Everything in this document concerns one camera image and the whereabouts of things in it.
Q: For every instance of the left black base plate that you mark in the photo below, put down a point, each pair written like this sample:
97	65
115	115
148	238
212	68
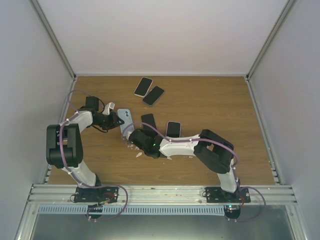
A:
104	195

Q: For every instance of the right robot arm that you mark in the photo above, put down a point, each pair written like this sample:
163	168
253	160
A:
215	152

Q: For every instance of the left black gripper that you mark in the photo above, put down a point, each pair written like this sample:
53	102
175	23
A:
113	123

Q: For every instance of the grey slotted cable duct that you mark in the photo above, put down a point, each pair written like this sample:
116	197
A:
138	209

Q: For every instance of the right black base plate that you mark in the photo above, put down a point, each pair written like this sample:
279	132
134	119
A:
217	195

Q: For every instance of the phone in white case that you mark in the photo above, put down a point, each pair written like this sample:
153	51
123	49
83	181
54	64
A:
143	87

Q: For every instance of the aluminium rail frame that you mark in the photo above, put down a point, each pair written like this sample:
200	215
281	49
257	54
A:
158	194

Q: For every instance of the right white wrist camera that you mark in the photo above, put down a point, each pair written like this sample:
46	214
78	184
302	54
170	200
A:
127	136

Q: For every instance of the light blue phone case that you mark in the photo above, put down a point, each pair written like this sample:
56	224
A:
126	116

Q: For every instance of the phone in grey case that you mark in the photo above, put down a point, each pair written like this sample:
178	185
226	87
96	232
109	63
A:
153	96

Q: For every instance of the black smartphone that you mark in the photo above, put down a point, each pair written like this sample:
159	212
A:
150	121

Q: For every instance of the white debris pile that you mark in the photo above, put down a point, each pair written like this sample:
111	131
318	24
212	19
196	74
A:
133	147

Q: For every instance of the phone in lilac case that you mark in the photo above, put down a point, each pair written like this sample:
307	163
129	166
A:
173	129

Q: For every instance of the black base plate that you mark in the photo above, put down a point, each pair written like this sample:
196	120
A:
104	195
217	195

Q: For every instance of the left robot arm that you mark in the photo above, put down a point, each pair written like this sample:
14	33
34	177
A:
64	148

